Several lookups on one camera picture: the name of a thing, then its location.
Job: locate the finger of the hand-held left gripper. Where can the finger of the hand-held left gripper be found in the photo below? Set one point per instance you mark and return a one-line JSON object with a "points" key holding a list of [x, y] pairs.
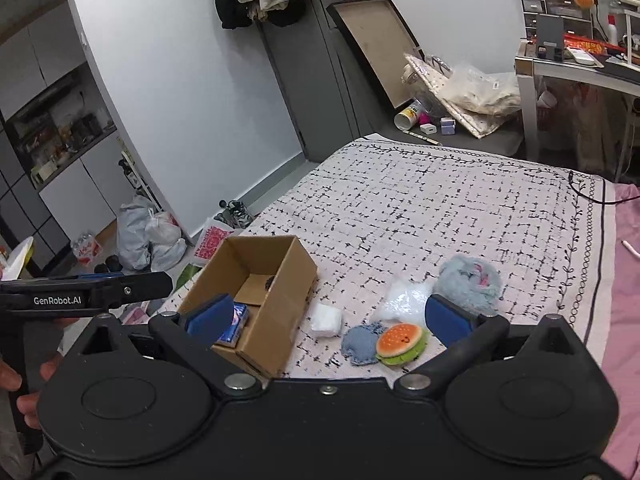
{"points": [[147, 286]]}

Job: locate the white and grey wardrobe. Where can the white and grey wardrobe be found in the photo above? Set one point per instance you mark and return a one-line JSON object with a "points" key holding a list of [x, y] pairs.
{"points": [[60, 185]]}

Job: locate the hamburger plush toy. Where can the hamburger plush toy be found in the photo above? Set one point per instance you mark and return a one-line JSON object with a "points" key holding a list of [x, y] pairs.
{"points": [[402, 340]]}

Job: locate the grey drawer organizer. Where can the grey drawer organizer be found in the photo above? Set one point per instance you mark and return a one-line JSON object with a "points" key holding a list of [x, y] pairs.
{"points": [[555, 2]]}

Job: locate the small pink item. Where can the small pink item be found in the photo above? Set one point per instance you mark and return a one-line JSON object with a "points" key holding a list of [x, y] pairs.
{"points": [[427, 122]]}

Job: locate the row of small shelf items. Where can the row of small shelf items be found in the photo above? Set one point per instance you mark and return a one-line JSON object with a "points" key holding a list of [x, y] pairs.
{"points": [[55, 135]]}

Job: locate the grey door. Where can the grey door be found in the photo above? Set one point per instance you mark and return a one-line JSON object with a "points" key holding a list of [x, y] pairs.
{"points": [[300, 85]]}

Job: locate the person's left hand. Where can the person's left hand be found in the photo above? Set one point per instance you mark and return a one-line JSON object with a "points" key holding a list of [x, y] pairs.
{"points": [[27, 407]]}

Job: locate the large black framed board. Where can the large black framed board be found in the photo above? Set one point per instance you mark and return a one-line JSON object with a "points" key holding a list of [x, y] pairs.
{"points": [[375, 40]]}

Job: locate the black tripod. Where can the black tripod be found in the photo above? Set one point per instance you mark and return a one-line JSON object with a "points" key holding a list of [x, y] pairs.
{"points": [[129, 175]]}

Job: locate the brown cardboard box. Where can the brown cardboard box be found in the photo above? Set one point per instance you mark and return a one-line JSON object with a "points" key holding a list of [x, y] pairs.
{"points": [[280, 310]]}

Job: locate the pack of water bottles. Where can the pack of water bottles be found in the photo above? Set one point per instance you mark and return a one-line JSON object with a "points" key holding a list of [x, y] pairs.
{"points": [[87, 251]]}

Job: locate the wooden stick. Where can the wooden stick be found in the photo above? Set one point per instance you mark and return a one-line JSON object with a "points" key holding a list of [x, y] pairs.
{"points": [[422, 137]]}

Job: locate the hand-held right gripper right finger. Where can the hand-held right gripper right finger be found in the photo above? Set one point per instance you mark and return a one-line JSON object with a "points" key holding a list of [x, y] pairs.
{"points": [[445, 320]]}

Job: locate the pink bed sheet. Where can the pink bed sheet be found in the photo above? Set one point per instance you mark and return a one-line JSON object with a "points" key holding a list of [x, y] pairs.
{"points": [[625, 320]]}

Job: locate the plastic bag of cream clothing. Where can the plastic bag of cream clothing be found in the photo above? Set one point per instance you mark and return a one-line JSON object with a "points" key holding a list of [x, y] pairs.
{"points": [[480, 92]]}

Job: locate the grey desktop stand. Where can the grey desktop stand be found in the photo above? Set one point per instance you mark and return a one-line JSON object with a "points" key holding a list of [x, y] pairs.
{"points": [[550, 32]]}

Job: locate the white and yellow can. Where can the white and yellow can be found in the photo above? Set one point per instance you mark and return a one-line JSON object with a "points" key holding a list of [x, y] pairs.
{"points": [[407, 117]]}

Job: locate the black and white printed blanket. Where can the black and white printed blanket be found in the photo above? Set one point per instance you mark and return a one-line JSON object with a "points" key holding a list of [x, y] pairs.
{"points": [[425, 210]]}

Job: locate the pair of grey sneakers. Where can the pair of grey sneakers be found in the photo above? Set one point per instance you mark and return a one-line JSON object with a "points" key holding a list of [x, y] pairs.
{"points": [[237, 215]]}

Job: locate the grey plastic trash bag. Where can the grey plastic trash bag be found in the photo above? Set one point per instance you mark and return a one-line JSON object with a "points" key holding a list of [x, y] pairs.
{"points": [[134, 230]]}

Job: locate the long red box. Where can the long red box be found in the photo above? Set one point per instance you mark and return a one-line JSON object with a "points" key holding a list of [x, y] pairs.
{"points": [[592, 45]]}

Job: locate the floral fabric bag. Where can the floral fabric bag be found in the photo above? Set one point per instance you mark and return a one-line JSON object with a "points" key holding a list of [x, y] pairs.
{"points": [[470, 121]]}

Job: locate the white desk shelf riser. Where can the white desk shelf riser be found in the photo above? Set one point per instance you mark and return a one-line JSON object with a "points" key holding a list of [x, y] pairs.
{"points": [[627, 12]]}

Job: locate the white bottle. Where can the white bottle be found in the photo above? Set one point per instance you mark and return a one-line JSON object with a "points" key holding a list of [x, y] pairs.
{"points": [[613, 27]]}

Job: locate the grey pink plush toy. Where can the grey pink plush toy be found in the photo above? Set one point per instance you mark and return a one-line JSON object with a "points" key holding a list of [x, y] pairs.
{"points": [[465, 280]]}

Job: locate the red patterned bag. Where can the red patterned bag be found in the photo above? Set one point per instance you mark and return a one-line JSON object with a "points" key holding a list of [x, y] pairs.
{"points": [[212, 242]]}

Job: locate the white desk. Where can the white desk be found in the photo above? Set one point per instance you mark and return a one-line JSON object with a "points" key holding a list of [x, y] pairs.
{"points": [[550, 67]]}

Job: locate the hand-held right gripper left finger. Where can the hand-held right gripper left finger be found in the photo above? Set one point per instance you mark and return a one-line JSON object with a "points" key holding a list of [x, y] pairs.
{"points": [[210, 319]]}

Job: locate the small blue box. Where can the small blue box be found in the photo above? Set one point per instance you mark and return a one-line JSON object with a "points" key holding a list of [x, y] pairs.
{"points": [[237, 326]]}

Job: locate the white plastic trash bag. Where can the white plastic trash bag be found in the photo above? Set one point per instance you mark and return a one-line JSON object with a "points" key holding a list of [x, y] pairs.
{"points": [[167, 245]]}

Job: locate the small purple box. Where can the small purple box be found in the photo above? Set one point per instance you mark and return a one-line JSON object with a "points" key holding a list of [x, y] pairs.
{"points": [[447, 126]]}

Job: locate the clear plastic bag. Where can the clear plastic bag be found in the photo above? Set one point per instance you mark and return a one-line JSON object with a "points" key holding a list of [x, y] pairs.
{"points": [[400, 297]]}

